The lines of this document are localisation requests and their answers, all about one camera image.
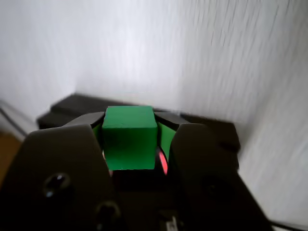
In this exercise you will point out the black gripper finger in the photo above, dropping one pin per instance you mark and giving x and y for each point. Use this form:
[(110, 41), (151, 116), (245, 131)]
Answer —
[(204, 168), (60, 168)]

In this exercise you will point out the green wooden cube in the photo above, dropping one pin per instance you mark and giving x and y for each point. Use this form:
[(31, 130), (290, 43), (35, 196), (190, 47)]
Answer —
[(130, 139)]

